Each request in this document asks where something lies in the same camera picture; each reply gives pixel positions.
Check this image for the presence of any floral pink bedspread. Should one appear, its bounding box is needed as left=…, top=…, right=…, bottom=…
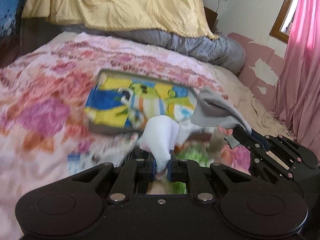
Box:
left=1, top=33, right=288, bottom=239

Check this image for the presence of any blue cartoon wall cloth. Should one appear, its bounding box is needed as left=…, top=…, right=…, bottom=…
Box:
left=1, top=0, right=24, bottom=40

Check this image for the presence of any white soft cloth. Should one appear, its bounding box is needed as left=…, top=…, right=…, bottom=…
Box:
left=139, top=115, right=179, bottom=173

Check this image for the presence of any blue white carton box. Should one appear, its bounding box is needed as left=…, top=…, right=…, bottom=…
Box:
left=67, top=152, right=94, bottom=176

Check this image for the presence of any grey cloth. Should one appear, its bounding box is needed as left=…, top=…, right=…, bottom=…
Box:
left=190, top=86, right=252, bottom=153

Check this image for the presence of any dark wooden headboard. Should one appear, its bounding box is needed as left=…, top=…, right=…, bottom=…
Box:
left=204, top=7, right=218, bottom=32

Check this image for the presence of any yellow blanket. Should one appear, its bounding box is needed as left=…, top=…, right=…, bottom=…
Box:
left=22, top=0, right=218, bottom=40

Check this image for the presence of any grey duvet roll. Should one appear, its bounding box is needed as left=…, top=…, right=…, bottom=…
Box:
left=60, top=24, right=246, bottom=75

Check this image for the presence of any wooden window frame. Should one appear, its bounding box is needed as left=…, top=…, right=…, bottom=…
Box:
left=270, top=0, right=298, bottom=43

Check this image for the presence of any pink curtain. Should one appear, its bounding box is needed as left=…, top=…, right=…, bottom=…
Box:
left=273, top=0, right=319, bottom=156

